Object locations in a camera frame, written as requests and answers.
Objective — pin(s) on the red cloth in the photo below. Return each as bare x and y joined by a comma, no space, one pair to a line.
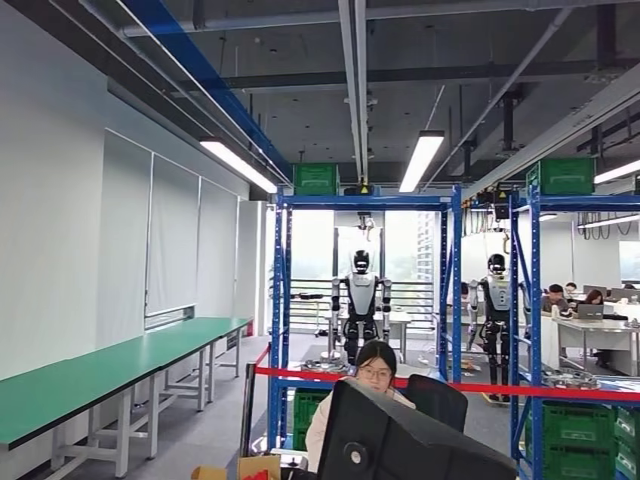
256,475

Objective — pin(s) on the person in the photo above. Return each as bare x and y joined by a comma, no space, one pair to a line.
555,299
570,287
594,297
376,361

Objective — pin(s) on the white office desk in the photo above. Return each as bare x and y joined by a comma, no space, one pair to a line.
590,334

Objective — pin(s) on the grey laptop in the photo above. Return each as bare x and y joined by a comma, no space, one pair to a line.
590,311

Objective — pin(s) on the blue ceiling beam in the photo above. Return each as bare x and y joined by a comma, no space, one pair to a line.
200,73

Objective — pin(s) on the white roller blind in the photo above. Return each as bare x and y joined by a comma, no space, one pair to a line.
125,238
217,248
172,232

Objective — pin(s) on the humanoid robot white torso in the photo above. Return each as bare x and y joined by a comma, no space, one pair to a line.
497,295
361,291

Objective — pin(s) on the open cardboard box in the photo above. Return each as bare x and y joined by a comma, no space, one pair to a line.
260,462

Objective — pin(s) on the black barrier post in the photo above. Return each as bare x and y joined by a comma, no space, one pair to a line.
247,411

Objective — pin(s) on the green top workbench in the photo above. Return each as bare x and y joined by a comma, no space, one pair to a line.
100,378

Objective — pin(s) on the metal parts pile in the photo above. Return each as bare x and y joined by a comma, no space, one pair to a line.
570,380
324,365

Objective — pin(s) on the wide grey ceiling beam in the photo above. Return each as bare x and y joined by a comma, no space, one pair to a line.
550,139

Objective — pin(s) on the red barrier tape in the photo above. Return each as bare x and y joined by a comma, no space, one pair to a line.
500,389

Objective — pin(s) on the grey window railing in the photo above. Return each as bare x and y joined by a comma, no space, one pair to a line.
310,291

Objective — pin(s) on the blue steel storage rack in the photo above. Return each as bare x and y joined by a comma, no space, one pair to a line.
276,298
536,298

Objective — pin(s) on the green plastic crate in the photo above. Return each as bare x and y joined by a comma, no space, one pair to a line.
315,180
580,464
310,417
629,424
629,458
575,427
564,176

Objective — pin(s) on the black office chair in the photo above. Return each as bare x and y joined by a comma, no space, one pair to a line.
440,401

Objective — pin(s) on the yellow black hoist box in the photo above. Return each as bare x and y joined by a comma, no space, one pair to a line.
365,190

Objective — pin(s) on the grey wall rail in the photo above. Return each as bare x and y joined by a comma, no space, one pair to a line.
170,316

